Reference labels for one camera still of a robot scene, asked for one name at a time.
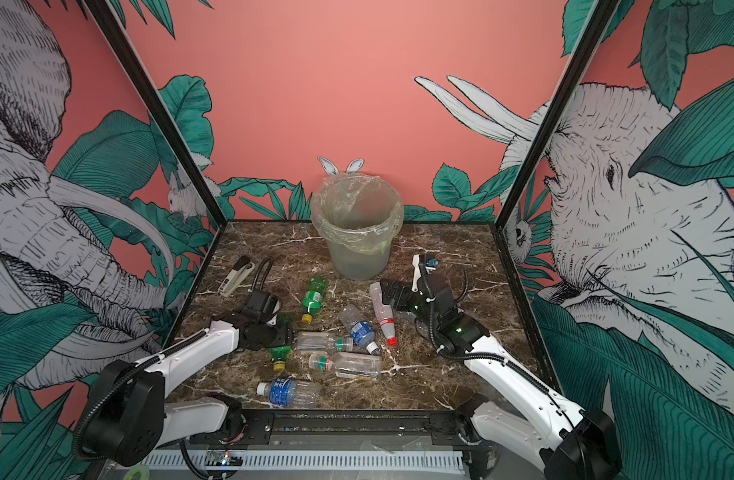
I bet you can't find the clear bottle green cap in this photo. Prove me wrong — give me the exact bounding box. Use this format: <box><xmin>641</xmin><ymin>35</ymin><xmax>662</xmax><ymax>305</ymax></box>
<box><xmin>294</xmin><ymin>331</ymin><xmax>354</xmax><ymax>353</ymax></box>

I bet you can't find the left black frame post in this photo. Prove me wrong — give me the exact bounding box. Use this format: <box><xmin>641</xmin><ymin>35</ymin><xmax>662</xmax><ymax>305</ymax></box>
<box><xmin>84</xmin><ymin>0</ymin><xmax>227</xmax><ymax>229</ymax></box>

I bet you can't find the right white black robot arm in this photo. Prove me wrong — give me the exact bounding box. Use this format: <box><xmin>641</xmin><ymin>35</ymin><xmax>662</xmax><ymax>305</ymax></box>
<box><xmin>380</xmin><ymin>273</ymin><xmax>623</xmax><ymax>479</ymax></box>

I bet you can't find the green soda bottle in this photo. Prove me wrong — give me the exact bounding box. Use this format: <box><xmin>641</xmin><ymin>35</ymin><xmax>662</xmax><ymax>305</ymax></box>
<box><xmin>269</xmin><ymin>314</ymin><xmax>295</xmax><ymax>373</ymax></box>
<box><xmin>301</xmin><ymin>277</ymin><xmax>327</xmax><ymax>324</ymax></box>

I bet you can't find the black frame post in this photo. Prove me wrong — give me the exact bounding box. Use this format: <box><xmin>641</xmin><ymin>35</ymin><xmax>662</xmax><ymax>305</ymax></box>
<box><xmin>84</xmin><ymin>0</ymin><xmax>227</xmax><ymax>229</ymax></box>
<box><xmin>495</xmin><ymin>0</ymin><xmax>619</xmax><ymax>233</ymax></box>

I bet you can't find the clear plastic bin liner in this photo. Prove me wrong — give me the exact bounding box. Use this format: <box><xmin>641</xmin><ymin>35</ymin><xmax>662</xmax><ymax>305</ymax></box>
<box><xmin>310</xmin><ymin>173</ymin><xmax>404</xmax><ymax>255</ymax></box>

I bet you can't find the small blue label bottle front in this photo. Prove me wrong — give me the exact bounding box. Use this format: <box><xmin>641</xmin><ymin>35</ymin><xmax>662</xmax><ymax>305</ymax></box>
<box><xmin>256</xmin><ymin>379</ymin><xmax>321</xmax><ymax>409</ymax></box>

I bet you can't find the right black frame post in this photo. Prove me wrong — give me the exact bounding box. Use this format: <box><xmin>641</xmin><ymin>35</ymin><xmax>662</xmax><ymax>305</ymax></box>
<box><xmin>495</xmin><ymin>0</ymin><xmax>619</xmax><ymax>233</ymax></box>

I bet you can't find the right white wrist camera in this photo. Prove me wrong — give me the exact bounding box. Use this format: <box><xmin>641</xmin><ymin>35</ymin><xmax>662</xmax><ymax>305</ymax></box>
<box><xmin>412</xmin><ymin>253</ymin><xmax>437</xmax><ymax>292</ymax></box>

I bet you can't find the white bottle red label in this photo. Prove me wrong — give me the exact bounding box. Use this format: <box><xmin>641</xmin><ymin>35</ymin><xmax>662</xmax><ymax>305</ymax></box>
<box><xmin>369</xmin><ymin>282</ymin><xmax>398</xmax><ymax>347</ymax></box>

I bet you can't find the grey stapler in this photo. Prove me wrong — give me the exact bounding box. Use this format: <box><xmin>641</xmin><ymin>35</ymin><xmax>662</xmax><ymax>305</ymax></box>
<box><xmin>218</xmin><ymin>255</ymin><xmax>255</xmax><ymax>297</ymax></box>

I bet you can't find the clear bottle green red label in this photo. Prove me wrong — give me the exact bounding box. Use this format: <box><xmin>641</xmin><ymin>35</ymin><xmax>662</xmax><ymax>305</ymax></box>
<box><xmin>308</xmin><ymin>352</ymin><xmax>382</xmax><ymax>381</ymax></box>

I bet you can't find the green tape roll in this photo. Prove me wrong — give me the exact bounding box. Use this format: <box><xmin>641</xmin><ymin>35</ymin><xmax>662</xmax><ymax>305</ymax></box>
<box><xmin>123</xmin><ymin>465</ymin><xmax>150</xmax><ymax>480</ymax></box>

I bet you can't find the upright green soda bottle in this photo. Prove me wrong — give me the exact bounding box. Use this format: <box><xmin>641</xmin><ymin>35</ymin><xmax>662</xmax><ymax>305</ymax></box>
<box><xmin>301</xmin><ymin>277</ymin><xmax>327</xmax><ymax>324</ymax></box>

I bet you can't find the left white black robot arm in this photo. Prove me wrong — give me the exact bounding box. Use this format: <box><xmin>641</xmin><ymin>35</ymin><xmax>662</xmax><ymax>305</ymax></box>
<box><xmin>71</xmin><ymin>257</ymin><xmax>293</xmax><ymax>466</ymax></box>

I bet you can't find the black front rail frame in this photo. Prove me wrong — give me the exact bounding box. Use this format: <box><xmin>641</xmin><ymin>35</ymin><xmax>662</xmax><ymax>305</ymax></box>
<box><xmin>186</xmin><ymin>409</ymin><xmax>501</xmax><ymax>479</ymax></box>

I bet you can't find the grey mesh waste bin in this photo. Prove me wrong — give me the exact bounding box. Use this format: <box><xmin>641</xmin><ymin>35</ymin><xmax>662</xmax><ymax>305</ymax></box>
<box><xmin>310</xmin><ymin>173</ymin><xmax>404</xmax><ymax>280</ymax></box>

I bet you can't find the white slotted cable duct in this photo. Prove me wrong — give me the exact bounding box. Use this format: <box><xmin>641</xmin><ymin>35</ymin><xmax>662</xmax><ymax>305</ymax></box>
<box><xmin>141</xmin><ymin>449</ymin><xmax>466</xmax><ymax>473</ymax></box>

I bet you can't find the blue label bottle white cap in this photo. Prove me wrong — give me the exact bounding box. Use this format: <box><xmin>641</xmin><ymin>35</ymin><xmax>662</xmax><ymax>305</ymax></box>
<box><xmin>338</xmin><ymin>304</ymin><xmax>379</xmax><ymax>356</ymax></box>

